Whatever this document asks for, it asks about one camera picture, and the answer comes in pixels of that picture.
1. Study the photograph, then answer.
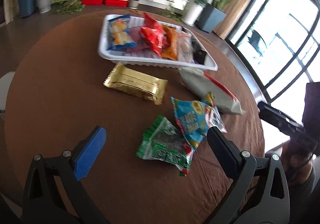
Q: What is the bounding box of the light blue panda snack bag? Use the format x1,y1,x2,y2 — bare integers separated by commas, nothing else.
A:
170,92,227,150

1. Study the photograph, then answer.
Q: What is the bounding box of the green snack packet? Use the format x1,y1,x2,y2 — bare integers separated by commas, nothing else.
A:
136,115,194,176

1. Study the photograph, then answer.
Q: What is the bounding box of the gold snack bar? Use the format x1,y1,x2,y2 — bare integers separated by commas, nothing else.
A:
104,62,168,105

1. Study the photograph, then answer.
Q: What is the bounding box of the white red floral snack packet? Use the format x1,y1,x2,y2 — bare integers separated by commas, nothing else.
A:
179,68,246,115

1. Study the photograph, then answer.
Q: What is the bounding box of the orange snack bag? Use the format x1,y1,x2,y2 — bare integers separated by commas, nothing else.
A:
162,25,178,61

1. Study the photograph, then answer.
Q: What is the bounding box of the right hand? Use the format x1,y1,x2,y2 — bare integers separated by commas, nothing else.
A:
280,141,313,186

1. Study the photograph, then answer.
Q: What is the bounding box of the brown tablecloth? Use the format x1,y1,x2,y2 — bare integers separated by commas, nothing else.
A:
4,9,266,224

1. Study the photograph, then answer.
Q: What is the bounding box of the outdoor balcony chair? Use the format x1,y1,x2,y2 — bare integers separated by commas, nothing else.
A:
248,30,267,57

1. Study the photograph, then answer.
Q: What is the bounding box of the black snack bag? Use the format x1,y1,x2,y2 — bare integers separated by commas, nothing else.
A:
182,28,207,65

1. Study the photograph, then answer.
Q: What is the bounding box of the blue yellow cake snack bag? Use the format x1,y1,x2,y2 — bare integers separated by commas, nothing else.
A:
107,13,137,50

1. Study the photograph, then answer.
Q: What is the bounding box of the white plastic tray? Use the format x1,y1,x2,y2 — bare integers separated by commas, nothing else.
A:
98,14,218,71

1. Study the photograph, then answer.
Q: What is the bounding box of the white translucent snack packet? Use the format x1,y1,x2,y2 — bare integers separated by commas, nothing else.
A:
177,31,194,63

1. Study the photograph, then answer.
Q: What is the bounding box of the purple snack packet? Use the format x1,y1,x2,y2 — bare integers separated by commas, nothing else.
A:
126,26,149,53

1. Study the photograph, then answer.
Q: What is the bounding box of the red snack bag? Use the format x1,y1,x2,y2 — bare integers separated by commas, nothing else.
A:
140,12,169,56

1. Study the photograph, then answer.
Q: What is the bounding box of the white tall planter with plant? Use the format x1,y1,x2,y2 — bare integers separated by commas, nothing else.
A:
181,0,208,26

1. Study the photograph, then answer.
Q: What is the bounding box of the left red storage box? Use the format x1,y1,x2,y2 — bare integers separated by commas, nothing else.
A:
81,0,104,5

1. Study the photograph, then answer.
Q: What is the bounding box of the red storage box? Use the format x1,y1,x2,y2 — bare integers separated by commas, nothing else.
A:
81,0,104,5
104,0,129,8

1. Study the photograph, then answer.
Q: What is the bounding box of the right red storage box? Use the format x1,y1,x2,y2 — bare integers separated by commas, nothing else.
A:
104,0,129,8

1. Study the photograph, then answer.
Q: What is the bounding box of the small white pot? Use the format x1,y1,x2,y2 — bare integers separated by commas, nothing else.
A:
127,0,139,10

